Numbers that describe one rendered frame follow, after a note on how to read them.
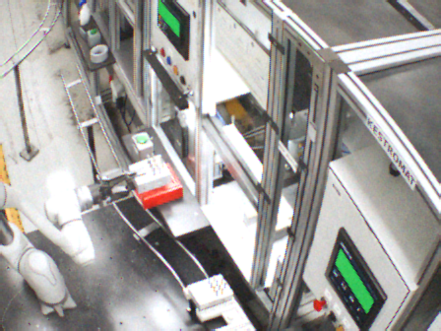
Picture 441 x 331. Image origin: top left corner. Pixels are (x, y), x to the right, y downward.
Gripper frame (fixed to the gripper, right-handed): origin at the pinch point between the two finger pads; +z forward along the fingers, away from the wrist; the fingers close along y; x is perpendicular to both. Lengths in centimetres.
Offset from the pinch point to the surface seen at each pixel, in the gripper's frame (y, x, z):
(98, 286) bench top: -34.8, -16.2, -30.2
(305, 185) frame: 58, -69, 20
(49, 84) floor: -103, 200, -6
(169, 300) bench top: -35.3, -32.6, -5.5
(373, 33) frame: 97, -62, 44
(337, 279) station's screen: 52, -95, 16
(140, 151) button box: -1.7, 13.0, 6.1
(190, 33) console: 61, -4, 19
